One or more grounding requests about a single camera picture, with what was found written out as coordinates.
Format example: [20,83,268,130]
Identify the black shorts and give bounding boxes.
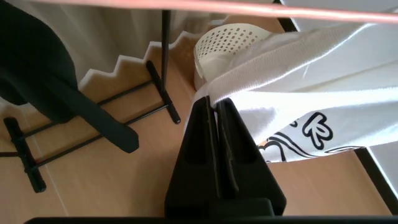
[0,0,141,154]

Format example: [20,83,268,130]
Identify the pink clothes hanger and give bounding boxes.
[29,0,398,25]

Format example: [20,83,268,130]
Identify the white printed garment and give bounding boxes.
[183,22,398,164]

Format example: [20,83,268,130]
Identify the white curtain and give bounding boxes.
[0,0,229,125]

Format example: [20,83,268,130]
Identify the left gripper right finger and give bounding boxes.
[215,98,287,218]

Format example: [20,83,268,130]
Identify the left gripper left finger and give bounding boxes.
[164,95,221,218]

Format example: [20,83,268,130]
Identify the black clothes rack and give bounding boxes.
[0,9,182,194]

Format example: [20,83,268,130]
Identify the white laundry basket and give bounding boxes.
[193,22,273,91]

